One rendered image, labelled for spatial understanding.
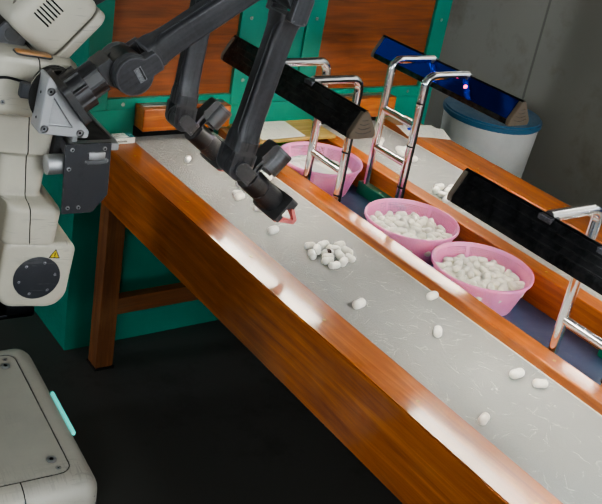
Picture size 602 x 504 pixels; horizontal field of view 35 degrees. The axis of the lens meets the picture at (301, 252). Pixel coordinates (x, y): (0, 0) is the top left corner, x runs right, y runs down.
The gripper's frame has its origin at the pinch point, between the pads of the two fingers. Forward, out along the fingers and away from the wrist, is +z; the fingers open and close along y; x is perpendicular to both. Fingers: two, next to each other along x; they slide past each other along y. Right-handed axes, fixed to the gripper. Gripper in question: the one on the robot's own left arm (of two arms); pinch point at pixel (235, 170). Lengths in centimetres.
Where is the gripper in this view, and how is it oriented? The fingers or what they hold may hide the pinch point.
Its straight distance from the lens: 260.6
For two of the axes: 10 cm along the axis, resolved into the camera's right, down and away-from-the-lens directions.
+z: 5.0, 4.7, 7.3
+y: -5.7, -4.6, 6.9
